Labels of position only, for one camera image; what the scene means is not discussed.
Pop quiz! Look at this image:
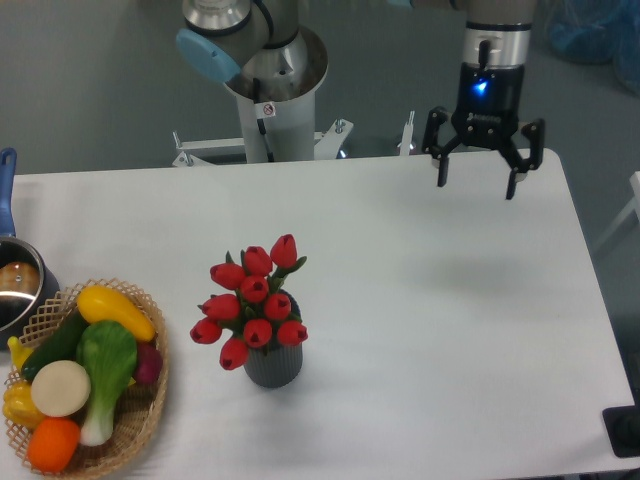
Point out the yellow bell pepper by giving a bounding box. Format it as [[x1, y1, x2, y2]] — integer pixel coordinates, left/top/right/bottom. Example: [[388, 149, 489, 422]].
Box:
[[3, 380, 46, 430]]

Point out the green bok choy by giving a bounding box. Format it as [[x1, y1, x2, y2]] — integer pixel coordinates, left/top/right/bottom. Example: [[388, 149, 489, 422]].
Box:
[[76, 320, 137, 447]]

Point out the white chair frame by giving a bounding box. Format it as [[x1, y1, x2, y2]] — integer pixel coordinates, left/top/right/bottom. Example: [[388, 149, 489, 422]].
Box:
[[592, 171, 639, 255]]

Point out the black device at table edge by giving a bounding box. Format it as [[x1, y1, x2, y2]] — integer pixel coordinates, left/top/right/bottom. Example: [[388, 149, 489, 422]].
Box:
[[602, 406, 639, 458]]

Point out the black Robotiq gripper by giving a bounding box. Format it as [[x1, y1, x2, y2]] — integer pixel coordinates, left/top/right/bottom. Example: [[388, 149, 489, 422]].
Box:
[[421, 61, 546, 201]]

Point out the blue handled saucepan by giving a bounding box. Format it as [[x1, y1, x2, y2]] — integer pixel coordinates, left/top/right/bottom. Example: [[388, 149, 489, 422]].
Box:
[[1, 147, 59, 350]]

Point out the yellow banana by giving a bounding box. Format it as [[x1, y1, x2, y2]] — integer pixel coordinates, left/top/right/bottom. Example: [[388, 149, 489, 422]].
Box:
[[7, 336, 33, 371]]

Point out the cream round bun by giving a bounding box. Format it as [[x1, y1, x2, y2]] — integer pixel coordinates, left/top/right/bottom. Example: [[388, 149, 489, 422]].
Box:
[[31, 360, 91, 417]]

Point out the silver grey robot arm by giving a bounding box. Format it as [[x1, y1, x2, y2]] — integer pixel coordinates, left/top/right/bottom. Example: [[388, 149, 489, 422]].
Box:
[[176, 1, 545, 196]]

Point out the blue plastic bag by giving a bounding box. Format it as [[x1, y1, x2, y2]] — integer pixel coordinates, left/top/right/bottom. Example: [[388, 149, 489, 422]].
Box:
[[544, 1, 639, 95]]

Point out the yellow squash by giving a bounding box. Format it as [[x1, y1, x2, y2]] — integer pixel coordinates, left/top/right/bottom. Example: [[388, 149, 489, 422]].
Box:
[[76, 285, 156, 342]]

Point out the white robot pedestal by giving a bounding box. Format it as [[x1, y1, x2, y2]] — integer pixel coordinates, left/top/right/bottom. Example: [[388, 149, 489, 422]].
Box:
[[172, 88, 354, 167]]

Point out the red tulip bouquet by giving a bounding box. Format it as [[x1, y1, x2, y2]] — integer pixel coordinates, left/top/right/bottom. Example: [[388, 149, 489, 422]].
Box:
[[190, 233, 308, 370]]

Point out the green cucumber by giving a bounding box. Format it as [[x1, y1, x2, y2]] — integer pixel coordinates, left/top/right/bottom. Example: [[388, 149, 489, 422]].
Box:
[[20, 310, 89, 382]]

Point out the grey ribbed vase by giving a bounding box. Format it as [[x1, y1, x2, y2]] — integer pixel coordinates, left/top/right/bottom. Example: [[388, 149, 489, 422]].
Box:
[[243, 291, 308, 389]]

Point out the purple red onion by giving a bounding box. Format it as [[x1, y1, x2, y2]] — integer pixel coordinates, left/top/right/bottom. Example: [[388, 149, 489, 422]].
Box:
[[132, 343, 163, 385]]

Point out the orange fruit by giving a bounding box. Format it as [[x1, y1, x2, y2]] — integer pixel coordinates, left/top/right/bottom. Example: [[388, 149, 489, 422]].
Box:
[[27, 417, 80, 473]]

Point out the woven wicker basket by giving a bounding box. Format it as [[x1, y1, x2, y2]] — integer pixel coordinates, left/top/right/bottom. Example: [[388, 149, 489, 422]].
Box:
[[1, 279, 169, 479]]

